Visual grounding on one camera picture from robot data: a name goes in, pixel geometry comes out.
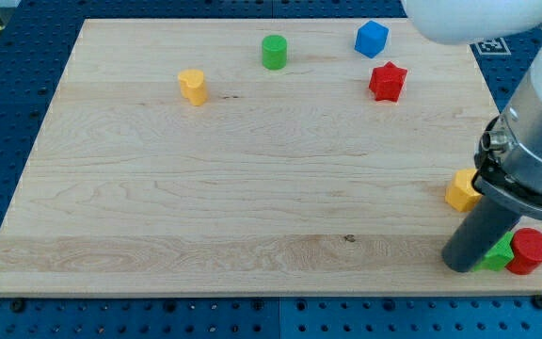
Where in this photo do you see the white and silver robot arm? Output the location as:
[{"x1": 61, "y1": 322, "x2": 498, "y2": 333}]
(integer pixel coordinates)
[{"x1": 403, "y1": 0, "x2": 542, "y2": 231}]

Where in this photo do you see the light wooden board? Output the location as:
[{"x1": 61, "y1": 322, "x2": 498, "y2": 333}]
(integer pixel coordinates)
[{"x1": 0, "y1": 19, "x2": 542, "y2": 298}]

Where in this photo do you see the yellow heart block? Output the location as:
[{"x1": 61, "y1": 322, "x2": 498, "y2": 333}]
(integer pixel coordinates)
[{"x1": 178, "y1": 69, "x2": 208, "y2": 106}]

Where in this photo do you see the green cylinder block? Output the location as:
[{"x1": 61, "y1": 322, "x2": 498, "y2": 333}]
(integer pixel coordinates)
[{"x1": 262, "y1": 35, "x2": 288, "y2": 70}]

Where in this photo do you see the red star block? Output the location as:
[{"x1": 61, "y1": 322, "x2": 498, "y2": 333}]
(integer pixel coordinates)
[{"x1": 368, "y1": 61, "x2": 408, "y2": 102}]

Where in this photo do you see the blue cube block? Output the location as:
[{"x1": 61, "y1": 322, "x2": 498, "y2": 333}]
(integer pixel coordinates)
[{"x1": 354, "y1": 21, "x2": 390, "y2": 58}]

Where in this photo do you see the yellow pentagon block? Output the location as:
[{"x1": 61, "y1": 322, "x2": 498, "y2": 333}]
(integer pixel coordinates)
[{"x1": 444, "y1": 169, "x2": 482, "y2": 212}]

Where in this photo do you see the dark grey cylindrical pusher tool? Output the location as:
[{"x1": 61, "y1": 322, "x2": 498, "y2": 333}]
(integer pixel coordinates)
[{"x1": 441, "y1": 197, "x2": 521, "y2": 272}]

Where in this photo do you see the black and white fiducial marker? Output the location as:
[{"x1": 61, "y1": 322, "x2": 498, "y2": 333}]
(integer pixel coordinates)
[{"x1": 473, "y1": 38, "x2": 511, "y2": 56}]

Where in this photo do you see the red cylinder block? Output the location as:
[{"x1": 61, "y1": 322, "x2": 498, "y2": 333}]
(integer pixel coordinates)
[{"x1": 506, "y1": 228, "x2": 542, "y2": 275}]

